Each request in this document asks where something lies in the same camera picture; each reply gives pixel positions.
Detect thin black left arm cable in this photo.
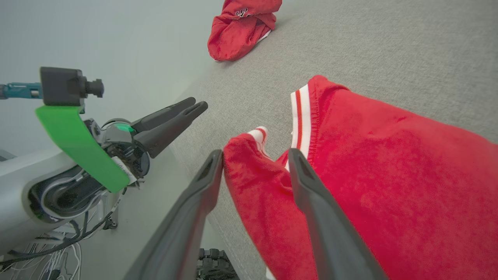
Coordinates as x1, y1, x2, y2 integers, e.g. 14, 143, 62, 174
0, 187, 127, 273

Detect white cable bundle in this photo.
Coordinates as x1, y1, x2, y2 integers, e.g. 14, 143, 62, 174
0, 241, 83, 280

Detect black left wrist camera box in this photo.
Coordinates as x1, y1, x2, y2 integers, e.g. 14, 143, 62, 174
40, 67, 105, 106

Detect black ribbed base part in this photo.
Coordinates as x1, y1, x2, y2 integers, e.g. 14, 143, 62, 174
196, 248, 240, 280

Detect left camera cable teal plug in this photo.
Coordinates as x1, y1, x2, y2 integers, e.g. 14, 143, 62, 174
0, 82, 42, 100

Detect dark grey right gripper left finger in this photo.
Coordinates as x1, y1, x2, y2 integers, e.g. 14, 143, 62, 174
124, 150, 224, 280

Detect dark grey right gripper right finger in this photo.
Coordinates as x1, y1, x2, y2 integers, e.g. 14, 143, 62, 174
288, 149, 388, 280

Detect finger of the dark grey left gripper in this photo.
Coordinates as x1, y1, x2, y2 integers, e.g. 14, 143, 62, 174
134, 101, 209, 159
130, 97, 196, 133

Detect grey fabric sofa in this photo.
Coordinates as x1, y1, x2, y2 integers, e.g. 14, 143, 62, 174
167, 0, 498, 280

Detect red number 23 jersey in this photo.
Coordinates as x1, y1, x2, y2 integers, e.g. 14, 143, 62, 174
224, 75, 498, 280

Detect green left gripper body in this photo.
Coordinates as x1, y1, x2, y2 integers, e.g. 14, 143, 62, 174
36, 105, 151, 193

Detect red shorts white trim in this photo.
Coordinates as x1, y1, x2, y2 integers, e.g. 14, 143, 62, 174
207, 0, 282, 62

